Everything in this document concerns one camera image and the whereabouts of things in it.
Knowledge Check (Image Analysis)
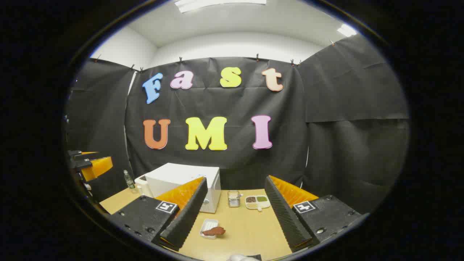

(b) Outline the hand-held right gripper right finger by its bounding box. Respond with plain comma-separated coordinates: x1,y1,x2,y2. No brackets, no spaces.
265,175,363,252

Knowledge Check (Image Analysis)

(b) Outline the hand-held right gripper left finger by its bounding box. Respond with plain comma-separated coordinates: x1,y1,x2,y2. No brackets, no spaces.
111,177,208,251

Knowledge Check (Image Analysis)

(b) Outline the white microwave oven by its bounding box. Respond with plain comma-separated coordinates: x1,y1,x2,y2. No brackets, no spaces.
144,163,221,214

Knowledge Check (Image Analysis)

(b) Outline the white rectangular ribbed tray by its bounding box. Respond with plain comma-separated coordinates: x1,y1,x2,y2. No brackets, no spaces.
199,219,219,240

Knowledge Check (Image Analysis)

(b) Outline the white divided dish with beans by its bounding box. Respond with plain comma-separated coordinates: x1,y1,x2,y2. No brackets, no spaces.
245,195,271,212

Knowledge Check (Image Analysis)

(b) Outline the clear plastic bottle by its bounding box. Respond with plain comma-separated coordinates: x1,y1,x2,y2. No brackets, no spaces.
123,170,136,190

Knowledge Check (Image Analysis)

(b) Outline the white container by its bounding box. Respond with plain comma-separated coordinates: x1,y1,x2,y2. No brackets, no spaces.
134,175,154,198

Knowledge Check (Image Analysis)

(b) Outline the ceiling light panel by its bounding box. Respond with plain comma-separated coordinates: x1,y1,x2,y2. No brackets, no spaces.
337,24,358,37

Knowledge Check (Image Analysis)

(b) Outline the metal wire basket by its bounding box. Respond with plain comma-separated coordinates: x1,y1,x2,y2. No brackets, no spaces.
228,190,243,208

